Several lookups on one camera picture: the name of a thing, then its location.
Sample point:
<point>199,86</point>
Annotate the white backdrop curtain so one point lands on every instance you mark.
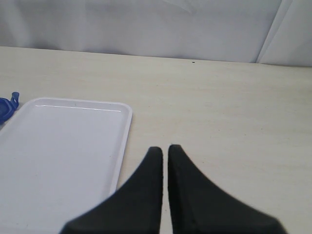
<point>262,31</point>

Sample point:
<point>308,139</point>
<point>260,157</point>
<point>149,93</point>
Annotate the blue plastic container lid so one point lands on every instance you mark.
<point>8,107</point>

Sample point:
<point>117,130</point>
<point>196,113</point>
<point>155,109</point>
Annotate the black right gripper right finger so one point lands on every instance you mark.
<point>198,206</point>

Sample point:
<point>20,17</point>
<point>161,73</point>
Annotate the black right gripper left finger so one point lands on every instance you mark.
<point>135,208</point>

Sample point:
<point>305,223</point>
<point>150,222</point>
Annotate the white rectangular plastic tray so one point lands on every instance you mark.
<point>59,158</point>

